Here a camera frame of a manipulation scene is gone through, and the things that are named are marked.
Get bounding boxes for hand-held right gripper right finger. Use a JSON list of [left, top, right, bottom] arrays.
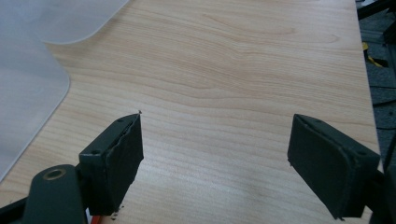
[[287, 113, 381, 220]]

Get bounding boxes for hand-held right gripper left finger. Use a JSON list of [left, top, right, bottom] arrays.
[[78, 112, 145, 217]]

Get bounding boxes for translucent white plastic mat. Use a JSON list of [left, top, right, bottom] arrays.
[[0, 0, 131, 45], [0, 27, 71, 183]]

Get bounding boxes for black metal stand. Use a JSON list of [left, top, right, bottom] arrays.
[[355, 0, 396, 45]]

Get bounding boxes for yellow and black cable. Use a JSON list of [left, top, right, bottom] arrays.
[[361, 41, 385, 68]]

